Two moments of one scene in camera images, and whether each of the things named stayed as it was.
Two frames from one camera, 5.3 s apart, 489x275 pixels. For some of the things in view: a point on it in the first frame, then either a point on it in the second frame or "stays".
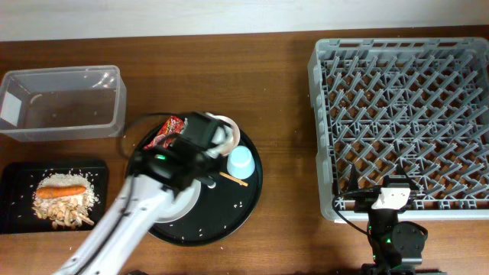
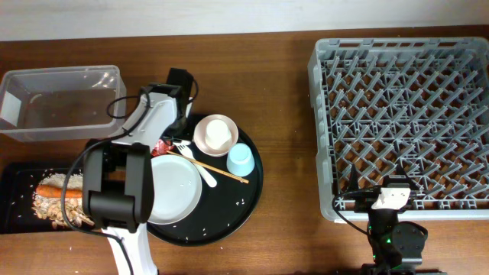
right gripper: [364, 202] stays
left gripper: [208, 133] to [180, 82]
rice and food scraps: [69, 210] stays
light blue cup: [241, 163] stays
